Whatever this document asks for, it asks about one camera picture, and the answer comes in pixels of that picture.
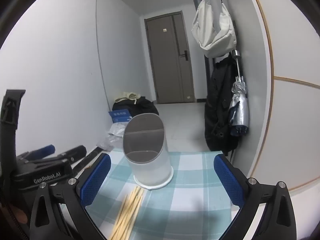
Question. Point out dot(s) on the black bag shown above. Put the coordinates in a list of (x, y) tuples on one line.
[(145, 107)]

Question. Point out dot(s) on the silver folded umbrella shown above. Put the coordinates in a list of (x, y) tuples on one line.
[(238, 110)]

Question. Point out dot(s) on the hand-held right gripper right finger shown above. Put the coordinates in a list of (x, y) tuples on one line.
[(228, 180)]

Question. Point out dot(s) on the bundle of wooden chopsticks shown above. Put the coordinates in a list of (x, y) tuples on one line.
[(130, 205)]

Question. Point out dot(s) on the beige cloth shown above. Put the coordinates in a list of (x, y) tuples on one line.
[(127, 95)]

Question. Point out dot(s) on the teal plaid tablecloth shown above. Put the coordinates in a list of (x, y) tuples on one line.
[(190, 180)]

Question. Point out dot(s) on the grey entrance door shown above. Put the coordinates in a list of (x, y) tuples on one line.
[(165, 67)]

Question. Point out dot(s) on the blue box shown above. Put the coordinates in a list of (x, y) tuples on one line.
[(120, 115)]

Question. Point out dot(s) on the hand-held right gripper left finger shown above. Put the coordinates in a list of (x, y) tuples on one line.
[(96, 180)]

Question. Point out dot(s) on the black hanging jacket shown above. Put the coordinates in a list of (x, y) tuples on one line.
[(217, 105)]

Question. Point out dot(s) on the white hanging shoulder bag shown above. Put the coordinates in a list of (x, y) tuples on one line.
[(212, 30)]

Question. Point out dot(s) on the clear plastic bag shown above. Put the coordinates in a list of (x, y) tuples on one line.
[(112, 135)]

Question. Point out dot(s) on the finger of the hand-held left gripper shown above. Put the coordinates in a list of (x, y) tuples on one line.
[(75, 152), (46, 150)]

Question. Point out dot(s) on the white plastic utensil holder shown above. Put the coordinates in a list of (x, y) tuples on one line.
[(150, 170)]

